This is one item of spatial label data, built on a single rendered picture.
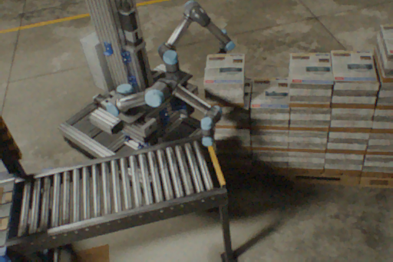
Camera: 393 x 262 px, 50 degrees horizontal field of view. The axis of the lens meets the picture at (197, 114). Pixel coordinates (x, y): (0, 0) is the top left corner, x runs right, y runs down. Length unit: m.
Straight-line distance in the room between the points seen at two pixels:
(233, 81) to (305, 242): 1.32
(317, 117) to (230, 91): 0.67
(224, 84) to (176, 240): 1.28
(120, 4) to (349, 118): 1.82
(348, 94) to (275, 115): 0.53
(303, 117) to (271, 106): 0.25
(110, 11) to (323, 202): 2.20
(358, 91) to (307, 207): 1.06
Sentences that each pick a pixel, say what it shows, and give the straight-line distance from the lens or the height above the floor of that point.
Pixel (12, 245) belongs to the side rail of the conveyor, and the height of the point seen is 0.79.
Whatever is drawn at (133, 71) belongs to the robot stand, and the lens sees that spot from 3.34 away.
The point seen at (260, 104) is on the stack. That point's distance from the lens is 3.17.
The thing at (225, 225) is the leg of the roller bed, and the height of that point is 0.46.
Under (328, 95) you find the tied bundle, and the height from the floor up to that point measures 0.95.
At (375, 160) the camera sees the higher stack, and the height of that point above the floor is 0.32.
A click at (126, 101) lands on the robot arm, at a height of 1.08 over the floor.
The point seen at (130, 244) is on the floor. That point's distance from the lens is 3.52.
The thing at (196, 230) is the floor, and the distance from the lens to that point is 3.48.
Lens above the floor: 2.88
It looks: 41 degrees down
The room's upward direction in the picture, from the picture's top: 8 degrees counter-clockwise
